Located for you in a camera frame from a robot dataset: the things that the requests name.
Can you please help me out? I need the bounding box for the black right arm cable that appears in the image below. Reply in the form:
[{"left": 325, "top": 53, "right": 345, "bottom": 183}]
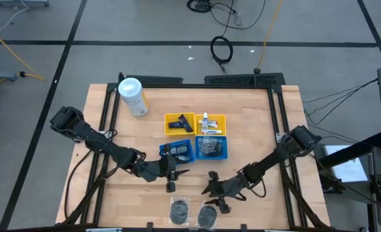
[{"left": 250, "top": 182, "right": 268, "bottom": 198}]

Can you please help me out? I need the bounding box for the black flat panel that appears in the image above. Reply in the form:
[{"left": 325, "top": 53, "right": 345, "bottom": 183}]
[{"left": 125, "top": 75, "right": 184, "bottom": 86}]

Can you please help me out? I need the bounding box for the black perforated panel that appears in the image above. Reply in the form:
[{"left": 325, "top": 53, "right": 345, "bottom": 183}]
[{"left": 204, "top": 72, "right": 286, "bottom": 86}]

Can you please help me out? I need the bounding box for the yellow hanging cable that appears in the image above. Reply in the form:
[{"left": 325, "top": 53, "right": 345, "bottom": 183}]
[{"left": 253, "top": 0, "right": 284, "bottom": 74}]

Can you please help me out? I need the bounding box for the black squeeze tube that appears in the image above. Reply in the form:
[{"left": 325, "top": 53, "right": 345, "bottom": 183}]
[{"left": 177, "top": 113, "right": 194, "bottom": 133}]

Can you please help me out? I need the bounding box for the yellow plastic basket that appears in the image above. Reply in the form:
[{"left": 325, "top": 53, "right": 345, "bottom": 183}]
[
  {"left": 195, "top": 113, "right": 227, "bottom": 137},
  {"left": 164, "top": 112, "right": 196, "bottom": 137}
]

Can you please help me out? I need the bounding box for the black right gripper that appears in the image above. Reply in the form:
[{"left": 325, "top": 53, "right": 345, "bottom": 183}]
[{"left": 200, "top": 170, "right": 248, "bottom": 215}]

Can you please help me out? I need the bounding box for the blue plastic basket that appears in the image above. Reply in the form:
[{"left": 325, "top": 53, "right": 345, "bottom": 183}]
[
  {"left": 194, "top": 135, "right": 229, "bottom": 161},
  {"left": 159, "top": 139, "right": 196, "bottom": 166}
]

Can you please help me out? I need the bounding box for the grey stand base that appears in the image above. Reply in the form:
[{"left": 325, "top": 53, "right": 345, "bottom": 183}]
[
  {"left": 0, "top": 71, "right": 19, "bottom": 82},
  {"left": 0, "top": 0, "right": 51, "bottom": 7}
]

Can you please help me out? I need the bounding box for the white paper sheet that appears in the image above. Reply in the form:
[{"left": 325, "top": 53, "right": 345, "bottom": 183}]
[{"left": 323, "top": 144, "right": 371, "bottom": 184}]

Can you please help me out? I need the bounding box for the white floor cable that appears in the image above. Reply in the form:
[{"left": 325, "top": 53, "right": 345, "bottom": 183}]
[{"left": 0, "top": 0, "right": 29, "bottom": 64}]

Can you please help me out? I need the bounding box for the yellow floor cable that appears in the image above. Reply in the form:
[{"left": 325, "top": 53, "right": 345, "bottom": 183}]
[{"left": 0, "top": 23, "right": 46, "bottom": 95}]

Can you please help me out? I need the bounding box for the clear bag with black puff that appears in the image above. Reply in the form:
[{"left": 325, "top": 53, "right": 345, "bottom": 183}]
[
  {"left": 168, "top": 195, "right": 191, "bottom": 226},
  {"left": 209, "top": 137, "right": 226, "bottom": 156},
  {"left": 198, "top": 138, "right": 214, "bottom": 159},
  {"left": 195, "top": 202, "right": 219, "bottom": 230}
]

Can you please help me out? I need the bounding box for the black table frame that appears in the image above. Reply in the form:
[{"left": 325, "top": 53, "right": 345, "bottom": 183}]
[{"left": 56, "top": 82, "right": 331, "bottom": 232}]

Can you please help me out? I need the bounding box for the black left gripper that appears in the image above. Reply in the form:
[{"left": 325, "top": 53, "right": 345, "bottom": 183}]
[{"left": 132, "top": 143, "right": 191, "bottom": 194}]

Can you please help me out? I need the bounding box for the white wipes canister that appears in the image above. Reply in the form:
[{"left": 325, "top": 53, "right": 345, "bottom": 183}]
[{"left": 117, "top": 77, "right": 150, "bottom": 117}]

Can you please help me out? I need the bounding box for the black support beam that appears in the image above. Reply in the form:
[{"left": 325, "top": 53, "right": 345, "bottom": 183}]
[{"left": 317, "top": 130, "right": 381, "bottom": 169}]

